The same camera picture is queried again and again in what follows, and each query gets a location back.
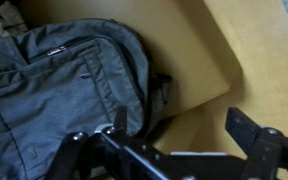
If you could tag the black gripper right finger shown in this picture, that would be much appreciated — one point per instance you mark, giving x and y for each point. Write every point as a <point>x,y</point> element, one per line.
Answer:
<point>241,128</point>

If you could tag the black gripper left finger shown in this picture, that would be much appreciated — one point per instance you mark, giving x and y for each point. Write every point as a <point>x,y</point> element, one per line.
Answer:
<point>120,122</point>

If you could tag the dark grey backpack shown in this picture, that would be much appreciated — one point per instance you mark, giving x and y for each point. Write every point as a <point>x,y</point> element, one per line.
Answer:
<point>72,77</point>

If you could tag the tan leather couch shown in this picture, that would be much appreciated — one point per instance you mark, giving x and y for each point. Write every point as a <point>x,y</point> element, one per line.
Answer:
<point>220,54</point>

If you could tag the white Nike cloth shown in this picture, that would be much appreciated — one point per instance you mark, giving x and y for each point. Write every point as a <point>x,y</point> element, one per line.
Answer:
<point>11,20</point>

